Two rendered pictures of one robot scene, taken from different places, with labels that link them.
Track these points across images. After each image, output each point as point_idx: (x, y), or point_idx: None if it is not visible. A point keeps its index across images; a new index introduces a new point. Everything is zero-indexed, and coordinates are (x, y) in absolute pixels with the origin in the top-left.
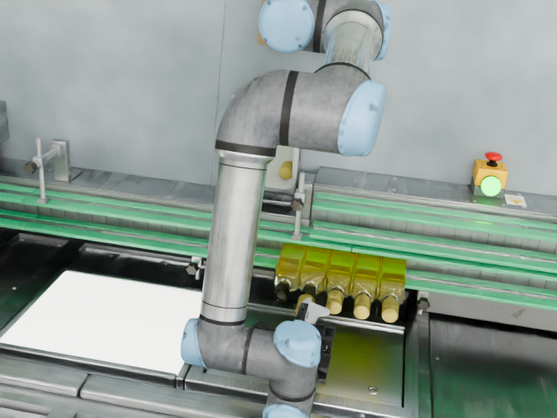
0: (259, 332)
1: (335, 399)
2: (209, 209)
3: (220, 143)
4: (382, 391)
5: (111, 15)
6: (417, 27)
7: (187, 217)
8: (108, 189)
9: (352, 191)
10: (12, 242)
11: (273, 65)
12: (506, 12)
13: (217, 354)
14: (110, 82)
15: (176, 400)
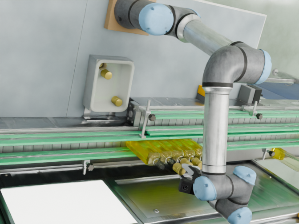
0: (229, 175)
1: (209, 210)
2: (83, 130)
3: (216, 83)
4: None
5: (10, 10)
6: None
7: (77, 137)
8: (16, 128)
9: (160, 107)
10: None
11: (109, 41)
12: (215, 14)
13: (222, 190)
14: (4, 55)
15: None
